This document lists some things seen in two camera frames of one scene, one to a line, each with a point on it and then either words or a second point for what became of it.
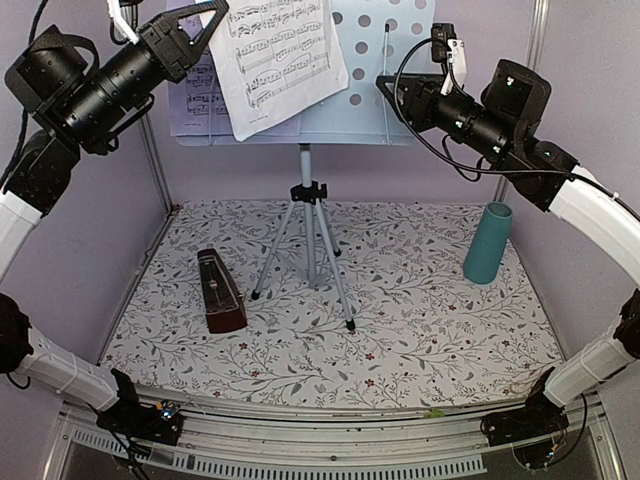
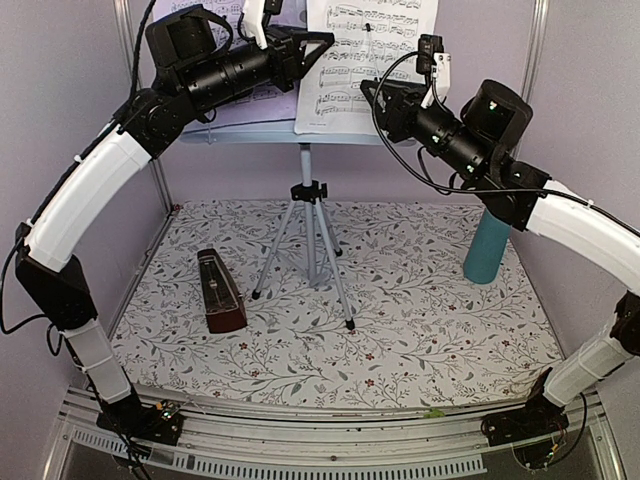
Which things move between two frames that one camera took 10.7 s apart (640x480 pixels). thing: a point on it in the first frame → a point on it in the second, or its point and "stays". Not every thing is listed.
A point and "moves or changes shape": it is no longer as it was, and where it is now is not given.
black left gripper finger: [219, 9] → [306, 62]
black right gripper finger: [381, 82] → [366, 86]
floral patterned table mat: [349, 304] stays
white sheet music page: [278, 59] moves or changes shape
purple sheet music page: [199, 106] moves or changes shape
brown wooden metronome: [224, 304] stays
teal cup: [482, 262] stays
